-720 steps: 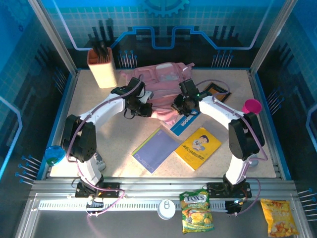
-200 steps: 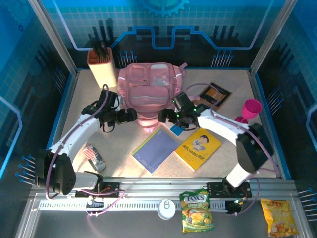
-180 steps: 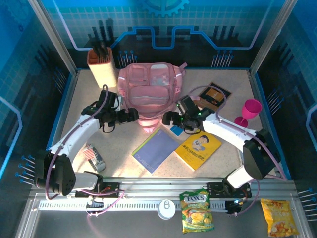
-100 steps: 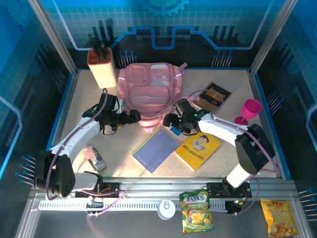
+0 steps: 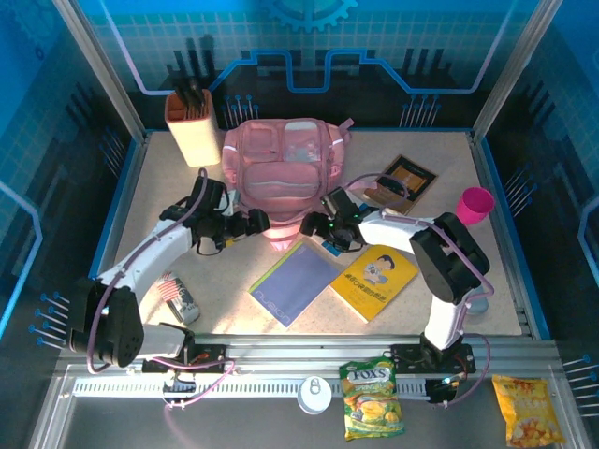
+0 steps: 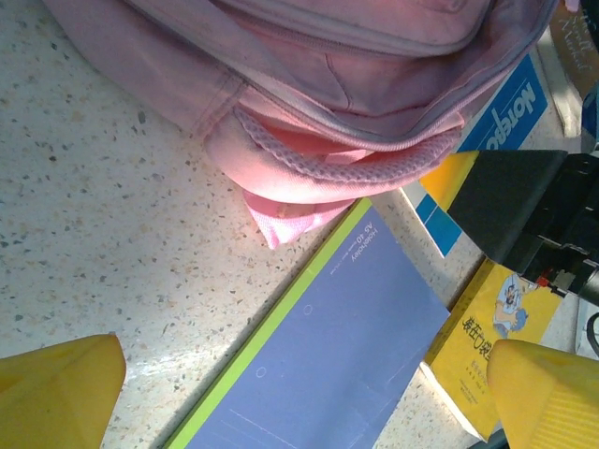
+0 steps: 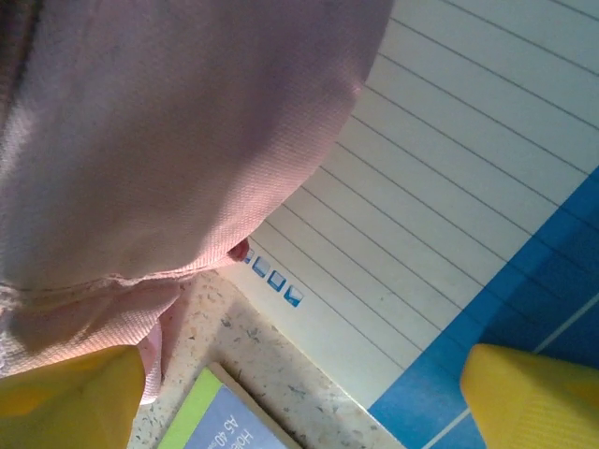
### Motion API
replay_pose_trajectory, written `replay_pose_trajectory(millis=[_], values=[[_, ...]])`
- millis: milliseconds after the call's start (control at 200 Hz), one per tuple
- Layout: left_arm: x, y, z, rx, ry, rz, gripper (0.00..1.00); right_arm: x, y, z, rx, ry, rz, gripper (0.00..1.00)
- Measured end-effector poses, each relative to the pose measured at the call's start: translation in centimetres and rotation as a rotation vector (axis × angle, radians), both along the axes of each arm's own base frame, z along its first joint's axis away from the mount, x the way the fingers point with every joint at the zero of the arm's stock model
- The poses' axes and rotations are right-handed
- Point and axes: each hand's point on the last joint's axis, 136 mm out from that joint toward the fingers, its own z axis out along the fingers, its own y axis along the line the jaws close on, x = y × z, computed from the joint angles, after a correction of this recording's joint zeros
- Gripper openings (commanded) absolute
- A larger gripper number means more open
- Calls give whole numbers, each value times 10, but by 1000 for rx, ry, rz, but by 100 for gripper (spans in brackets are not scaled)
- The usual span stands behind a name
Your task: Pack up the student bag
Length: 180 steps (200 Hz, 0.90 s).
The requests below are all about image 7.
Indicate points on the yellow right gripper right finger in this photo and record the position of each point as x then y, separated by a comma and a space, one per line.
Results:
538, 407

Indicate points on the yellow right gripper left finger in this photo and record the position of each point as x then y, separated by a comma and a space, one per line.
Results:
61, 407

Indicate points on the small green blue notebook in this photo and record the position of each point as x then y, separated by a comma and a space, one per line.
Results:
220, 421

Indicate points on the blue lined notebook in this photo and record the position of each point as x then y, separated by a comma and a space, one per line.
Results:
444, 187

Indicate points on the pink student backpack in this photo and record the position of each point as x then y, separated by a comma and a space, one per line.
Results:
164, 163

